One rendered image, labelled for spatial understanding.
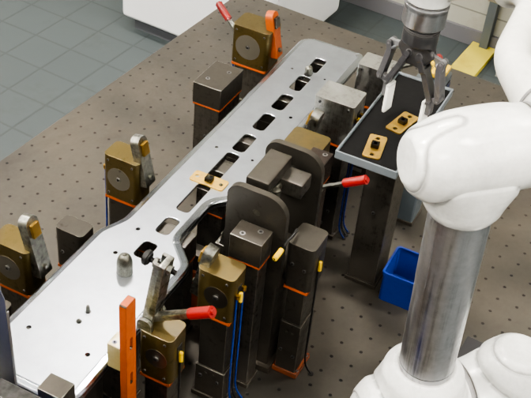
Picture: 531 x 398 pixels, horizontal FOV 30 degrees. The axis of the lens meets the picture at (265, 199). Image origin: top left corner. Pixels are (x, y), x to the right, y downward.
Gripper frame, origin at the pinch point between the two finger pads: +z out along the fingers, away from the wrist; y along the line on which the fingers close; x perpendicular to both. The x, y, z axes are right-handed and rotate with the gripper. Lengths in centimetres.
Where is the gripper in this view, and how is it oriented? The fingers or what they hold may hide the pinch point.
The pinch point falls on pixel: (405, 107)
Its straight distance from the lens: 216.3
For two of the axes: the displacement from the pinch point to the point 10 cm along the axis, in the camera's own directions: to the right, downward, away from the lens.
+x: -6.1, 4.7, -6.4
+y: -7.9, -4.4, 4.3
